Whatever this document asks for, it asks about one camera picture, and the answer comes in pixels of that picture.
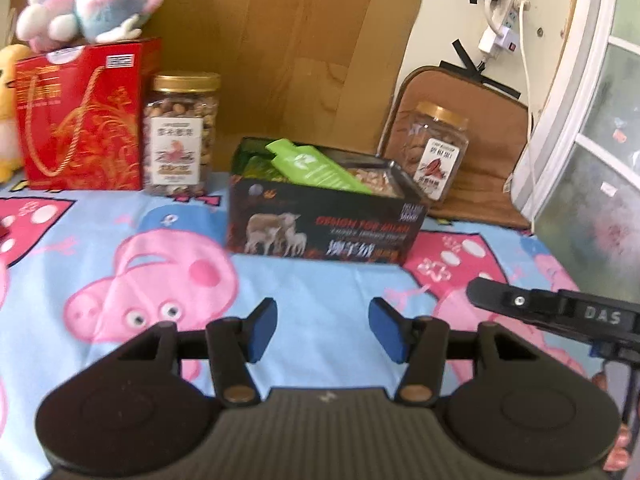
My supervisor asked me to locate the white window frame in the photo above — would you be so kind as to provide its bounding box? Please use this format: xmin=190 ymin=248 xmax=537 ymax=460
xmin=510 ymin=0 xmax=640 ymax=313

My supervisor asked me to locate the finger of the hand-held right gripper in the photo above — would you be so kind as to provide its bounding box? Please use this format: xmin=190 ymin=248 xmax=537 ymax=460
xmin=466 ymin=276 xmax=563 ymax=325

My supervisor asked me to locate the brown cardboard sheet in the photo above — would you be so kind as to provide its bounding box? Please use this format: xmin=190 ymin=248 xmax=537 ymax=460
xmin=9 ymin=0 xmax=432 ymax=173

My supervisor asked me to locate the round nut jar gold lid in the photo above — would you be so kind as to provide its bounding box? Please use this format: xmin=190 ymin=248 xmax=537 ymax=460
xmin=143 ymin=72 xmax=222 ymax=197

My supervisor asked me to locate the brown seat cushion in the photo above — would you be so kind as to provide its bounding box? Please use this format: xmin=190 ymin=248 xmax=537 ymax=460
xmin=377 ymin=65 xmax=536 ymax=229

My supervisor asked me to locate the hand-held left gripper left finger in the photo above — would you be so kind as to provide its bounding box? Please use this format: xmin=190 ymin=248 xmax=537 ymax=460
xmin=106 ymin=298 xmax=279 ymax=409

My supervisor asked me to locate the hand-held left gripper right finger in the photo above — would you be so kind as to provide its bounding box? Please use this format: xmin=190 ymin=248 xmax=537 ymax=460
xmin=368 ymin=297 xmax=552 ymax=407

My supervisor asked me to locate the yellow duck plush toy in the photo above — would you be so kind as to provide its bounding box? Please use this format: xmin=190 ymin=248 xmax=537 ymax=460
xmin=0 ymin=44 xmax=32 ymax=184

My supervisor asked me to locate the black printed cardboard box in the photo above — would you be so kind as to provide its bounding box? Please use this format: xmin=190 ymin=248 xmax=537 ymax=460
xmin=226 ymin=137 xmax=430 ymax=266

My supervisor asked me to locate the white plug adapter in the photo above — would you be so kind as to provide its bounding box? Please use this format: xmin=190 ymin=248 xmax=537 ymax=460
xmin=477 ymin=27 xmax=519 ymax=69

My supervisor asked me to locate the printed cartoon pig blanket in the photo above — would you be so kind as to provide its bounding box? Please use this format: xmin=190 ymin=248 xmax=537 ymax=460
xmin=0 ymin=169 xmax=606 ymax=441

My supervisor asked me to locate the pink and blue plush toy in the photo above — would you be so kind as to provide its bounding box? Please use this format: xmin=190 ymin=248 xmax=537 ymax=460
xmin=15 ymin=0 xmax=166 ymax=54

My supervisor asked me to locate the white power cable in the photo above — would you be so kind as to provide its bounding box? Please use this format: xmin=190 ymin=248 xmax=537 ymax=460
xmin=516 ymin=0 xmax=541 ymax=233

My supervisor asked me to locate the white power strip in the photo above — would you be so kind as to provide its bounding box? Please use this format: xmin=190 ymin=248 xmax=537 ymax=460
xmin=491 ymin=0 xmax=527 ymax=33

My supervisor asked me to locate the square nut jar gold lid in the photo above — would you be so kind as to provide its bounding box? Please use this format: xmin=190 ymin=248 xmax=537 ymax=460
xmin=400 ymin=101 xmax=470 ymax=204

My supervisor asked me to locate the clear nut snack packet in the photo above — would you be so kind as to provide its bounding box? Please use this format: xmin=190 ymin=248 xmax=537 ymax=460
xmin=345 ymin=159 xmax=397 ymax=196

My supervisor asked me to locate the bright green snack packet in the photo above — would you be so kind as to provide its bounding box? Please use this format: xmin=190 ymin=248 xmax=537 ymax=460
xmin=265 ymin=138 xmax=374 ymax=195

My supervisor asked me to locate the red gift box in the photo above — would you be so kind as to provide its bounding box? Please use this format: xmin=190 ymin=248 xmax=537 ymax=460
xmin=15 ymin=37 xmax=162 ymax=191

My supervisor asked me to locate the dark green striped snack packet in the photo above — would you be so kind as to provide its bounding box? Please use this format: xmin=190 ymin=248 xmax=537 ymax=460
xmin=239 ymin=140 xmax=287 ymax=182

